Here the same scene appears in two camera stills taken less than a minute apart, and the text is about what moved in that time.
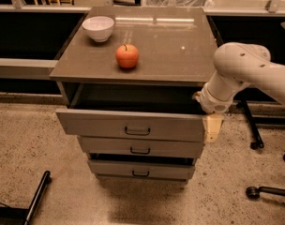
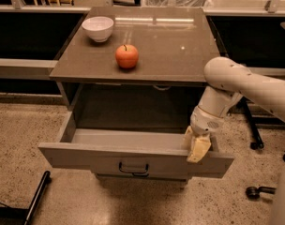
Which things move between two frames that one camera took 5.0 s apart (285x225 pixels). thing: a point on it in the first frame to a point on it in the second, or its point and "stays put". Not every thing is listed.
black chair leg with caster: x=253 y=192 stays put
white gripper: x=212 y=102 to x=204 y=122
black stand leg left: x=17 y=216 stays put
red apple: x=127 y=55 stays put
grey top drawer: x=132 y=124 to x=133 y=155
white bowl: x=98 y=27 stays put
